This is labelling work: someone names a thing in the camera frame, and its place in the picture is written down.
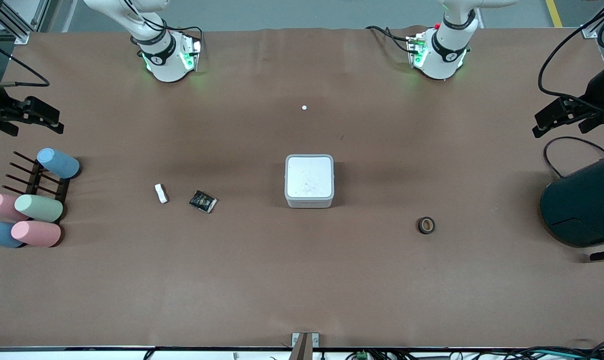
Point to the dark tape roll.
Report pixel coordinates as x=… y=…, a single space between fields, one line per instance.
x=422 y=225

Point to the aluminium frame post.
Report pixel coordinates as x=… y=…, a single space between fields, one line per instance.
x=17 y=22
x=599 y=25

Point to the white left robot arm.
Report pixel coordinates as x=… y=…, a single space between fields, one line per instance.
x=444 y=55

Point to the metal table edge bracket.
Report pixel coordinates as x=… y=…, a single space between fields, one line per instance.
x=305 y=345

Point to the black snack wrapper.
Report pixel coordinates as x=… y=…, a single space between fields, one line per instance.
x=202 y=201

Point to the white square trash bin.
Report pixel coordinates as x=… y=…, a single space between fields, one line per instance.
x=309 y=180

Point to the brown paper table cover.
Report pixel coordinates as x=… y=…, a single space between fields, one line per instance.
x=302 y=280

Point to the white crumpled paper piece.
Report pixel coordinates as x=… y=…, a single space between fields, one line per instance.
x=161 y=194

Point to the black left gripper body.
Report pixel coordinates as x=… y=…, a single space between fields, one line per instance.
x=598 y=92

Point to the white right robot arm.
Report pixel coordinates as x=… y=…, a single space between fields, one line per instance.
x=164 y=60

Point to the dark teal electric kettle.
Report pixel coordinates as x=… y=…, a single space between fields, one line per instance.
x=584 y=207

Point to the black cup rack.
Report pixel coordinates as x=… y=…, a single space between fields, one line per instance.
x=34 y=180

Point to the green plastic cup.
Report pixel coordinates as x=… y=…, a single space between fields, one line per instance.
x=38 y=208

